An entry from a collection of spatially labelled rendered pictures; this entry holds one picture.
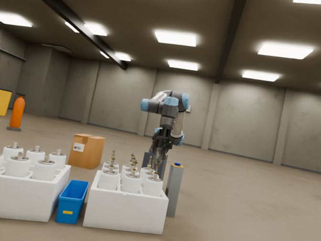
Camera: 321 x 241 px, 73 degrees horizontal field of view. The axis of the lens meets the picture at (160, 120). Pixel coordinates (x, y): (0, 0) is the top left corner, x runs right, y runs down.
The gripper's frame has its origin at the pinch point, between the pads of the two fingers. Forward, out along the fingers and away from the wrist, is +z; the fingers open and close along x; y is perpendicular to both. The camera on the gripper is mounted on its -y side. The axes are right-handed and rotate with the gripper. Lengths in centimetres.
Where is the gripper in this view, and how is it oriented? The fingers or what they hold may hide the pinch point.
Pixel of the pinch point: (157, 161)
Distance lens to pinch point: 118.2
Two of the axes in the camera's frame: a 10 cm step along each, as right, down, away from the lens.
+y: 3.4, 0.3, -9.4
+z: -2.0, 9.8, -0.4
